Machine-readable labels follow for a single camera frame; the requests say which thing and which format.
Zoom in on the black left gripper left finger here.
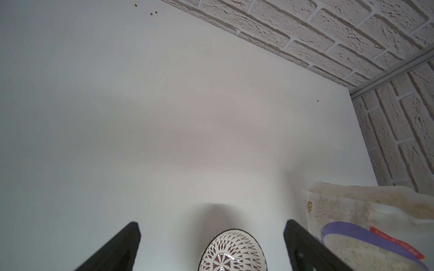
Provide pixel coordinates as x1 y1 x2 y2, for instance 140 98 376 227
76 222 141 271

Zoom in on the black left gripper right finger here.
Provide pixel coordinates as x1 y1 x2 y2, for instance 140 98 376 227
283 220 351 271

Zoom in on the white purple oats bag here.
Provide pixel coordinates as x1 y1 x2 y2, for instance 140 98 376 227
302 182 434 271

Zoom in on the patterned white breakfast bowl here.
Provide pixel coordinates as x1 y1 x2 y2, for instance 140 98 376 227
197 229 268 271

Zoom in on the right corner aluminium post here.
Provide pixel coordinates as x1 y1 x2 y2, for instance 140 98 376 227
349 44 434 100

